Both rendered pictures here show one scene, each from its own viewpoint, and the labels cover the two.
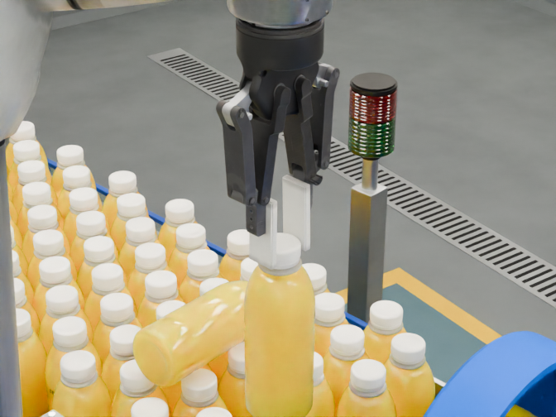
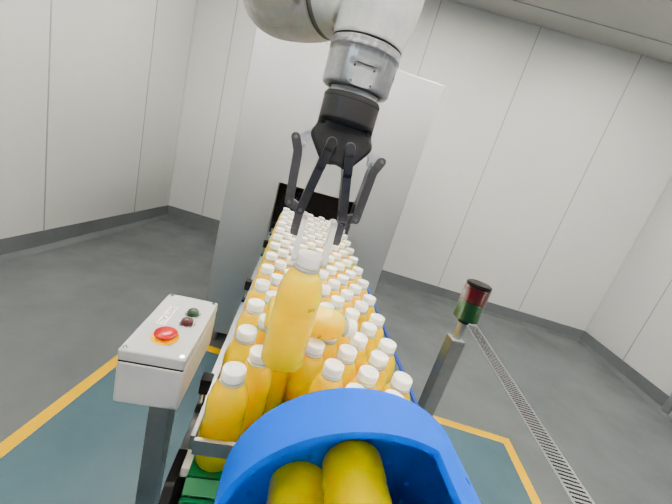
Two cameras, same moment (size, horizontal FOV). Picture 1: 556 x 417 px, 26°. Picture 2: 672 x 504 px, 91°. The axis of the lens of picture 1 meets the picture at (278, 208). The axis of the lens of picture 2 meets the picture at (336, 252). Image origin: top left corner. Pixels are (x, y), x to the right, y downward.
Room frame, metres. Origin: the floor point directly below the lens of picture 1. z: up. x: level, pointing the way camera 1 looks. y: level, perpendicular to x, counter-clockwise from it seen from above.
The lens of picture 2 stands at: (0.61, -0.31, 1.46)
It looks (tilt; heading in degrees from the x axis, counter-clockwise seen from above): 16 degrees down; 37
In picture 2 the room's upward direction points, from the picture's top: 16 degrees clockwise
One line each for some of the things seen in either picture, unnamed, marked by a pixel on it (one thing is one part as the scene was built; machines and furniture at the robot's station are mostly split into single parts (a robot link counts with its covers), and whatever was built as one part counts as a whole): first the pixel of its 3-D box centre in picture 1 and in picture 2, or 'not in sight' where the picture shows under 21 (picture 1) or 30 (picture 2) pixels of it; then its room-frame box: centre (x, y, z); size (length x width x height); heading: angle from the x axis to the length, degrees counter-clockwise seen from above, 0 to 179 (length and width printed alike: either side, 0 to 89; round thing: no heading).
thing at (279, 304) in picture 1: (279, 333); (293, 314); (0.97, 0.00, 1.21); 0.07 x 0.07 x 0.19
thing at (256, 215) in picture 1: (248, 211); (291, 215); (0.94, 0.03, 1.36); 0.03 x 0.01 x 0.05; 136
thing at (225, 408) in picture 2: not in sight; (223, 417); (0.92, 0.05, 0.99); 0.07 x 0.07 x 0.19
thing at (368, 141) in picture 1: (371, 131); (468, 309); (1.48, -0.13, 1.18); 0.06 x 0.06 x 0.05
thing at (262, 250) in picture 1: (262, 230); (299, 236); (0.95, 0.01, 1.34); 0.03 x 0.01 x 0.07; 46
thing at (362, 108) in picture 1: (372, 101); (475, 294); (1.48, -0.13, 1.23); 0.06 x 0.06 x 0.04
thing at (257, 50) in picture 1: (280, 64); (343, 131); (0.97, 0.00, 1.49); 0.08 x 0.07 x 0.09; 136
